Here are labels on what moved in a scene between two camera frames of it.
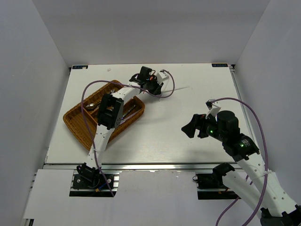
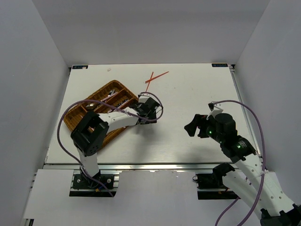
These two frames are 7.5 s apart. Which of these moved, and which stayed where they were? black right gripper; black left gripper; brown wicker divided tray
Moved: black left gripper
Stayed: brown wicker divided tray; black right gripper
